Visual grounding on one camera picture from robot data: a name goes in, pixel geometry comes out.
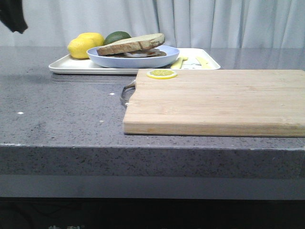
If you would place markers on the yellow plastic fork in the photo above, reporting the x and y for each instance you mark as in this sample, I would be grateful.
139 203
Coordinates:
178 63

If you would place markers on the wooden cutting board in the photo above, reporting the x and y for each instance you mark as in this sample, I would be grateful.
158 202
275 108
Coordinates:
219 103

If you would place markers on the fried egg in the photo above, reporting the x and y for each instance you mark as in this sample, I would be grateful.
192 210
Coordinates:
142 53

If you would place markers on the rear yellow lemon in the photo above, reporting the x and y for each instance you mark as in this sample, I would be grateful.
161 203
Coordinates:
96 37

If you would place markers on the white serving tray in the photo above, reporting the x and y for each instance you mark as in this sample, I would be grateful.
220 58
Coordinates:
68 65

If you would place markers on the yellow lemon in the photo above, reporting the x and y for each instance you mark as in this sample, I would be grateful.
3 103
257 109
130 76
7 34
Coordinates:
96 37
78 47

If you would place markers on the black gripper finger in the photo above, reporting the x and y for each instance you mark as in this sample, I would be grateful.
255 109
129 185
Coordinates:
11 15

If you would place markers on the green lime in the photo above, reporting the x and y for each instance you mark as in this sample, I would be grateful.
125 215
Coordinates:
116 36

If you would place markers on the light blue round plate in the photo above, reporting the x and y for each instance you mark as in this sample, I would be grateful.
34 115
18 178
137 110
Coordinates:
143 62

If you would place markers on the bread slice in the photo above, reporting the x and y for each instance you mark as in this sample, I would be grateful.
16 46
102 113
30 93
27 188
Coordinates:
140 43
120 55

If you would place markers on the lemon slice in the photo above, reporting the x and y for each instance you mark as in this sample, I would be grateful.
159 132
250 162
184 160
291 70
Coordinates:
161 74

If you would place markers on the grey curtain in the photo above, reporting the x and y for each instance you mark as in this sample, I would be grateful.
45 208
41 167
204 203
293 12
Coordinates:
185 23

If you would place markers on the front yellow lemon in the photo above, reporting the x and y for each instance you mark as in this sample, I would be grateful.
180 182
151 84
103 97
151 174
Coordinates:
78 47

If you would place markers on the yellow plastic knife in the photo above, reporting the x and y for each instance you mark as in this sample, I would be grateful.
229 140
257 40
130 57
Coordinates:
203 62

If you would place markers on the metal cutting board handle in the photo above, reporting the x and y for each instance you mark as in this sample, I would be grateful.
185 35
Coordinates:
123 97

